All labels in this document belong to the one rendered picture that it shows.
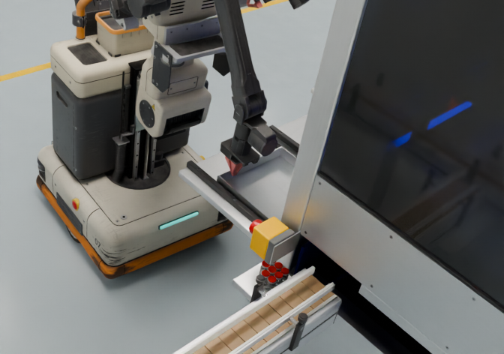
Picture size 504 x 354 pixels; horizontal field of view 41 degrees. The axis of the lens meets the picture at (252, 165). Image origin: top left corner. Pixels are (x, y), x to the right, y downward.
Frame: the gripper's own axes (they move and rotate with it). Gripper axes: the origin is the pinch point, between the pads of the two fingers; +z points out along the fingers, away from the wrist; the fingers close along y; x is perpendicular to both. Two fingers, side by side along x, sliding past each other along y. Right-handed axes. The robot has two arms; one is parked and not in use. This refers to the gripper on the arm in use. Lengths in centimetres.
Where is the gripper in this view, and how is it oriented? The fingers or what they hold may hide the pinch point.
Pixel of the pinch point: (234, 172)
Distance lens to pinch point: 196.6
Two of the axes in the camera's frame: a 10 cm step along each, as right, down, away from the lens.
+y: 6.6, 5.9, -4.6
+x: 7.2, -3.4, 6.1
